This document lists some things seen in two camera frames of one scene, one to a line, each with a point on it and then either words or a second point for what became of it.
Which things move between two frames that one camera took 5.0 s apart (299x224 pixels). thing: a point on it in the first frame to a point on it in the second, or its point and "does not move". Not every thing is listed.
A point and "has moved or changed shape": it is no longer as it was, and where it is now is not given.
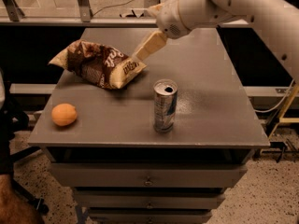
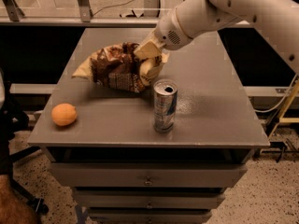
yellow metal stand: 287,119 does not move
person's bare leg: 14,208 does not move
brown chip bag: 102,65 has moved or changed shape
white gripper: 169,19 to 170,34
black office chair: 13,120 does not move
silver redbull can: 164,105 does not move
